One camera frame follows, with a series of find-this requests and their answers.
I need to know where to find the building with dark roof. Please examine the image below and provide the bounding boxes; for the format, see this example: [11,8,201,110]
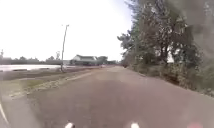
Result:
[69,54,99,67]

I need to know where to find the row of trees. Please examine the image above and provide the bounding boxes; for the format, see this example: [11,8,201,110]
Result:
[116,0,214,100]

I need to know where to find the pale water surface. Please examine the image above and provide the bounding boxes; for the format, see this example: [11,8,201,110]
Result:
[0,64,73,73]

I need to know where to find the street lamp pole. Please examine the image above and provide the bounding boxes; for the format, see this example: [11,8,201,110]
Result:
[60,24,70,72]

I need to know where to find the reddish asphalt path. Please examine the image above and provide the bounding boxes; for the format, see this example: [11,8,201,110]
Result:
[1,65,214,128]

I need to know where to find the grass verge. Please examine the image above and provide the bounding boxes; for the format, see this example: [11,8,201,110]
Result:
[0,67,99,100]

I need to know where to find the distant tree line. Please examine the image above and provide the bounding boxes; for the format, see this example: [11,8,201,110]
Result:
[0,50,63,66]

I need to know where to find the robot's own part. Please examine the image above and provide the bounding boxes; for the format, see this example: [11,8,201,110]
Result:
[64,122,75,128]
[130,122,141,128]

